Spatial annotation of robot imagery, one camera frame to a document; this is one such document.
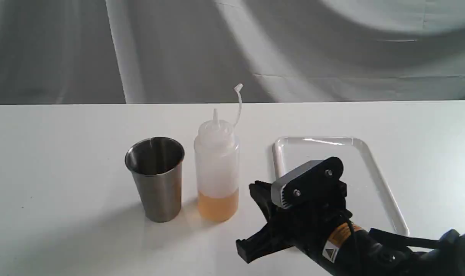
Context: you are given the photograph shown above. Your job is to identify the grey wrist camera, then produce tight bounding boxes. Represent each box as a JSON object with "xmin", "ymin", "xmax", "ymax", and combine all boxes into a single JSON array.
[{"xmin": 270, "ymin": 157, "xmax": 347, "ymax": 209}]

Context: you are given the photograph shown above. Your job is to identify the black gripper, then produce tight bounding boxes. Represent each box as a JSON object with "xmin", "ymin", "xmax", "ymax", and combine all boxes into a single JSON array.
[{"xmin": 236, "ymin": 181, "xmax": 355, "ymax": 264}]

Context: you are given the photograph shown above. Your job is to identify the white backdrop cloth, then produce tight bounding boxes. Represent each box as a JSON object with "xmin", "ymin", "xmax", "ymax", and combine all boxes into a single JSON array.
[{"xmin": 0, "ymin": 0, "xmax": 465, "ymax": 105}]

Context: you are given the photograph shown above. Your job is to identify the clear plastic squeeze bottle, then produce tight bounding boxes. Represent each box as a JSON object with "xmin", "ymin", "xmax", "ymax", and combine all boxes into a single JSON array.
[{"xmin": 194, "ymin": 84, "xmax": 243, "ymax": 223}]

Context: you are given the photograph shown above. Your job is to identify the white plastic tray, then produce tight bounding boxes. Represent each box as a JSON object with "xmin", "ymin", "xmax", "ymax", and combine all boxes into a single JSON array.
[{"xmin": 272, "ymin": 137, "xmax": 409, "ymax": 236}]

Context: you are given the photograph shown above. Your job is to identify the stainless steel cup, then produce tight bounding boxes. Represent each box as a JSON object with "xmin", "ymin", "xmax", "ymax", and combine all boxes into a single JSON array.
[{"xmin": 124, "ymin": 137, "xmax": 185, "ymax": 223}]

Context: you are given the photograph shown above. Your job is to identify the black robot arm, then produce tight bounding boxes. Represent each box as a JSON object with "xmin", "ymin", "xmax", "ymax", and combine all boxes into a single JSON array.
[{"xmin": 236, "ymin": 181, "xmax": 465, "ymax": 276}]

